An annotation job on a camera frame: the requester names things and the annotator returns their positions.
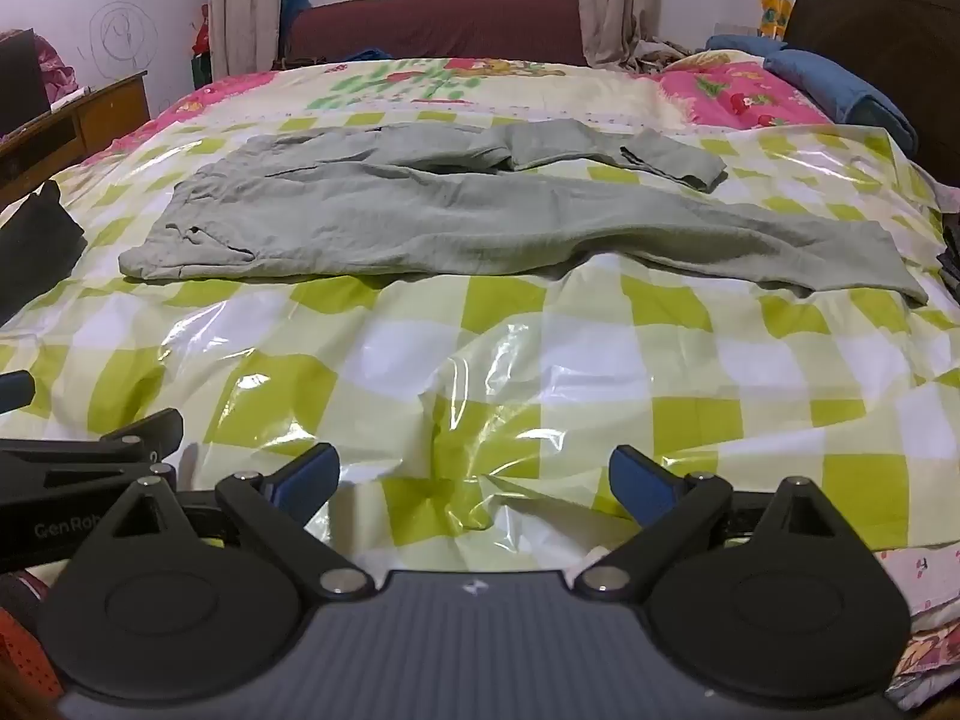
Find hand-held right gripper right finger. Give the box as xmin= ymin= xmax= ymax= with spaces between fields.
xmin=574 ymin=445 xmax=875 ymax=602

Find black cloth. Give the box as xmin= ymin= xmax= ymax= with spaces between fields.
xmin=0 ymin=180 xmax=87 ymax=327

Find green checked plastic sheet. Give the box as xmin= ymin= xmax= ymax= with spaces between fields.
xmin=0 ymin=109 xmax=960 ymax=563

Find red dotted cloth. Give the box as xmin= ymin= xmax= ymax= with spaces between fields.
xmin=0 ymin=574 xmax=65 ymax=706

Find orange yellow packet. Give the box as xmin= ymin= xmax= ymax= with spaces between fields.
xmin=757 ymin=0 xmax=794 ymax=40

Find wooden desk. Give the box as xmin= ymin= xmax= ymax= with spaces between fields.
xmin=0 ymin=71 xmax=151 ymax=207

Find grey-green pants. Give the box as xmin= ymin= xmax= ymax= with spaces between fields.
xmin=118 ymin=118 xmax=931 ymax=308

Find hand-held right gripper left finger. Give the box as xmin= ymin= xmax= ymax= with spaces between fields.
xmin=71 ymin=443 xmax=376 ymax=602

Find pink cloth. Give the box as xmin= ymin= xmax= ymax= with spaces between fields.
xmin=34 ymin=37 xmax=91 ymax=106

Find dark wooden headboard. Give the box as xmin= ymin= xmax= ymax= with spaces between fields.
xmin=784 ymin=0 xmax=960 ymax=188

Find cream floral bed sheet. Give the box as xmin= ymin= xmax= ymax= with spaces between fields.
xmin=150 ymin=49 xmax=676 ymax=143

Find black monitor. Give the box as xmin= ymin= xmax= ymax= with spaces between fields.
xmin=0 ymin=28 xmax=37 ymax=140

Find maroon sofa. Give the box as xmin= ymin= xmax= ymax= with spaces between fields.
xmin=281 ymin=0 xmax=586 ymax=68

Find beige curtain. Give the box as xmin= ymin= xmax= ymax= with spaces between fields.
xmin=208 ymin=0 xmax=282 ymax=80
xmin=576 ymin=0 xmax=640 ymax=68

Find beige clothes heap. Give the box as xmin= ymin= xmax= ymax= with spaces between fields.
xmin=637 ymin=34 xmax=713 ymax=74

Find pink floral pillow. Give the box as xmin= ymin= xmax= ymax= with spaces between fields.
xmin=660 ymin=49 xmax=833 ymax=130

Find dark clothes pile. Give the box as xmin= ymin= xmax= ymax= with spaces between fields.
xmin=934 ymin=180 xmax=960 ymax=286

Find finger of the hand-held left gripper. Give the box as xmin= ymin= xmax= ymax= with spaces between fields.
xmin=0 ymin=370 xmax=36 ymax=415
xmin=0 ymin=408 xmax=185 ymax=500

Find pink printed bed sheet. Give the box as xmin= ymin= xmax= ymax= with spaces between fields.
xmin=874 ymin=540 xmax=960 ymax=713

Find blue blanket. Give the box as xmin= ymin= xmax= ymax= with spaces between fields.
xmin=705 ymin=34 xmax=920 ymax=158

